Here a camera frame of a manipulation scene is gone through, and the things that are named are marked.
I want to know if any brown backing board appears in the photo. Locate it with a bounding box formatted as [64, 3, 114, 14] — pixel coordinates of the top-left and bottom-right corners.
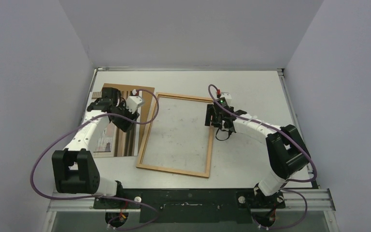
[102, 84, 154, 141]

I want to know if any photo print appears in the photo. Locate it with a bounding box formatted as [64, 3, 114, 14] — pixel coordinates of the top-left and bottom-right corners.
[89, 91, 142, 159]

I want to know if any wooden picture frame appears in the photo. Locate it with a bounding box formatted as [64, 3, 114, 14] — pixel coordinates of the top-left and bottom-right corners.
[135, 92, 218, 179]

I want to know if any clear acrylic sheet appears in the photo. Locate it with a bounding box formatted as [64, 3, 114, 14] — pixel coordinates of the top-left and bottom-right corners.
[141, 96, 214, 174]

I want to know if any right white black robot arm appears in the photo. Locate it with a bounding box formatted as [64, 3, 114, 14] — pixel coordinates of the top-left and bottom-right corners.
[205, 97, 309, 207]

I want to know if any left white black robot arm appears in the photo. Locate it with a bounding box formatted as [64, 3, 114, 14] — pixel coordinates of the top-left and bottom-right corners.
[52, 87, 144, 208]

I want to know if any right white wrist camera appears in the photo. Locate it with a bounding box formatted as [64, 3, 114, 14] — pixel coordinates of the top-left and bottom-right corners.
[217, 91, 232, 106]

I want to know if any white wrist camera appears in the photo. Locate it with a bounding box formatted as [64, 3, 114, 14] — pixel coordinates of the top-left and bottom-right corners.
[217, 91, 232, 106]
[126, 96, 145, 114]

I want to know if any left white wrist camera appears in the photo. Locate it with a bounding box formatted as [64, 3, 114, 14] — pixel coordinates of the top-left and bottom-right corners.
[126, 96, 145, 114]

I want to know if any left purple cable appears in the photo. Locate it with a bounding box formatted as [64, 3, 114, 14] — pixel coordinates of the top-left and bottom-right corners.
[29, 88, 160, 232]

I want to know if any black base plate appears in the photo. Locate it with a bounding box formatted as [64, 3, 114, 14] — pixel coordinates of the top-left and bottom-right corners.
[93, 188, 285, 224]

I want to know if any aluminium rail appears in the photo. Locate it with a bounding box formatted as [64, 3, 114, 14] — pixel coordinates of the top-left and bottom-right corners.
[47, 188, 337, 213]

